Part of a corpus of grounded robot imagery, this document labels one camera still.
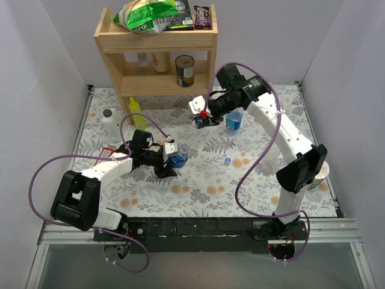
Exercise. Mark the tin can with label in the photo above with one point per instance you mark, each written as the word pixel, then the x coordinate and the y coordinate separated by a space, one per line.
pixel 185 70

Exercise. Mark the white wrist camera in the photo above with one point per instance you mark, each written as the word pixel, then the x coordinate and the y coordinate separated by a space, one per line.
pixel 170 147
pixel 197 107

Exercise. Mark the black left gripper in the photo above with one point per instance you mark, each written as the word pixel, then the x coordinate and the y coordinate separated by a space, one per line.
pixel 164 162

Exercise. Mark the blue label water bottle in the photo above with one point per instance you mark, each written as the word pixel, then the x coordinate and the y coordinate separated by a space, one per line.
pixel 233 121
pixel 179 160

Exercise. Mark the black snack box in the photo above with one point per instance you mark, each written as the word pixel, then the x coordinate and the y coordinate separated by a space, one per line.
pixel 183 20

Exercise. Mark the brown candy bar pack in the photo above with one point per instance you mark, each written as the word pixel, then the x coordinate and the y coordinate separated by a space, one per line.
pixel 202 21

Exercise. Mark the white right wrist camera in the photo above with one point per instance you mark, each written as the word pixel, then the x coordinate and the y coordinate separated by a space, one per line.
pixel 197 107

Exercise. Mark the clear crumpled plastic bottle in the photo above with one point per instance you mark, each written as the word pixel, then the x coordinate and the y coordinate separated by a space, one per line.
pixel 273 157

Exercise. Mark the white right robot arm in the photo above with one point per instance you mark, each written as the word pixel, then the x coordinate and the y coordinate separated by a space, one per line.
pixel 303 158

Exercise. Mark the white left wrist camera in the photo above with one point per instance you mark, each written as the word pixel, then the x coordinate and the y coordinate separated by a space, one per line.
pixel 170 147

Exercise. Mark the wooden shelf rack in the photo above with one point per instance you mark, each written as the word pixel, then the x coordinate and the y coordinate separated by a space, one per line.
pixel 119 48

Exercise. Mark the black wrapped paper roll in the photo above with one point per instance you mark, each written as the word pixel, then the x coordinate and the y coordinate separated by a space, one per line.
pixel 323 173

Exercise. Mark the red rectangular box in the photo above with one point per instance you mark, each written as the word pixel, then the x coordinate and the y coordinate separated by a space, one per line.
pixel 106 152

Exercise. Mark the beige cylinder bottle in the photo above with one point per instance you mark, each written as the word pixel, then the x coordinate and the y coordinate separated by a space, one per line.
pixel 161 61

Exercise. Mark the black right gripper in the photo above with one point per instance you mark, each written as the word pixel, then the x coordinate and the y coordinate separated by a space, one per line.
pixel 207 117

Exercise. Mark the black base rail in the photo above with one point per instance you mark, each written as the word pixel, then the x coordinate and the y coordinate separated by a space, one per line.
pixel 210 234

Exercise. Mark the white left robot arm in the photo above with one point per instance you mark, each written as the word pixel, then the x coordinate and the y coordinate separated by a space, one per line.
pixel 77 202

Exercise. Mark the yellow squeeze bottle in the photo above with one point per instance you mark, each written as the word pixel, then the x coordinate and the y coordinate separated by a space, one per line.
pixel 138 119

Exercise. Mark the white bottle black cap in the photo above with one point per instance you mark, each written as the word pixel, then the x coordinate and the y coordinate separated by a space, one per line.
pixel 111 122

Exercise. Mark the green chip bag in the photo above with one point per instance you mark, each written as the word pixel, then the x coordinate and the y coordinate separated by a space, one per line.
pixel 146 17

